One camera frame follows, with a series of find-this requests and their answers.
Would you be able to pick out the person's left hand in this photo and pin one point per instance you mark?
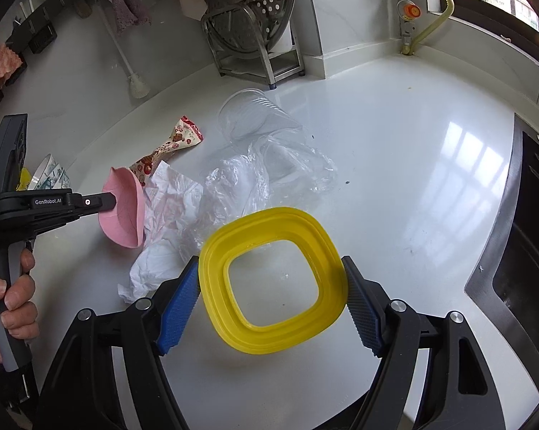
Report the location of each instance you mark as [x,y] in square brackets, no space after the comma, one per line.
[21,313]

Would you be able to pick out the pink dishcloth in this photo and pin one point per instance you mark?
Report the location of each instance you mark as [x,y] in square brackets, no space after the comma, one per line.
[0,71]

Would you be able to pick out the printed snack wrapper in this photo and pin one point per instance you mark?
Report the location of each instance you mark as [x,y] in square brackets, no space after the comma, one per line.
[180,139]

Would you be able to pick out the dark wall hook rail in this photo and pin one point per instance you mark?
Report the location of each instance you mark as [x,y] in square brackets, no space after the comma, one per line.
[41,15]

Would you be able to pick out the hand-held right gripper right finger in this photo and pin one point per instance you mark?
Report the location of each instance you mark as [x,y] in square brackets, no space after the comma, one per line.
[363,313]

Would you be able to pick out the clear plastic bag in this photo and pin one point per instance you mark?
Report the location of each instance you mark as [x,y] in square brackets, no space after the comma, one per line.
[233,179]

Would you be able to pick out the yellow green seasoning bag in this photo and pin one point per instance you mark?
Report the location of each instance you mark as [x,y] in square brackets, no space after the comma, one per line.
[24,179]

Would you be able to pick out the metal dish rack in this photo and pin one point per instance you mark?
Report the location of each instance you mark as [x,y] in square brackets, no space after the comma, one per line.
[269,71]

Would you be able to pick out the black kitchen sink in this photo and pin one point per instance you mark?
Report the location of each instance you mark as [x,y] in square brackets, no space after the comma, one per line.
[529,242]

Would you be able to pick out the white patterned bowl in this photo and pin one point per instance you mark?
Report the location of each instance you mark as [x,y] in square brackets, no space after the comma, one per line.
[61,179]
[43,172]

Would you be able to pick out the small black wall holder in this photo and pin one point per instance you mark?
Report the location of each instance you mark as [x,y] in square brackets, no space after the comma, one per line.
[42,38]

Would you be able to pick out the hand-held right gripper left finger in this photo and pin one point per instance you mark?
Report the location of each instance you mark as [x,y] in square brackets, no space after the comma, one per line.
[180,309]

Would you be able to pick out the white chopsticks bundle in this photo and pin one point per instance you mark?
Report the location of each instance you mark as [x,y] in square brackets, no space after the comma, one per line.
[25,6]

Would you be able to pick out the small metal steamer plate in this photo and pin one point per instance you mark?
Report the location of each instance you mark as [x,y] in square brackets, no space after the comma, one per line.
[233,31]

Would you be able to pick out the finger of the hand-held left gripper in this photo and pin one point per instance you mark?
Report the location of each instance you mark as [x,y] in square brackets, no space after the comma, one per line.
[94,202]

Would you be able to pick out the gas valve with orange dial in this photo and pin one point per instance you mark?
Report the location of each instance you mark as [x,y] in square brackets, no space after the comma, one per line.
[410,11]

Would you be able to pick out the purple hanging cloth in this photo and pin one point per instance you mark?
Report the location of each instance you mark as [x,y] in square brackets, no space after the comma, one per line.
[124,0]

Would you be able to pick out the clear plastic cup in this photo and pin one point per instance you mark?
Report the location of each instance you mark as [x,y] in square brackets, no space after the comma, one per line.
[251,112]

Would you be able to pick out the pink leaf-shaped dish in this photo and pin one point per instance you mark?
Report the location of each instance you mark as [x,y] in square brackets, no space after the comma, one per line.
[121,224]

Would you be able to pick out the crumpled white tissue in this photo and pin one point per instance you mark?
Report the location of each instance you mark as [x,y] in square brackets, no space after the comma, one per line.
[162,260]

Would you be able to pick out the white plate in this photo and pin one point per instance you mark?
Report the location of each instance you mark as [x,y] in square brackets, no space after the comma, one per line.
[282,40]

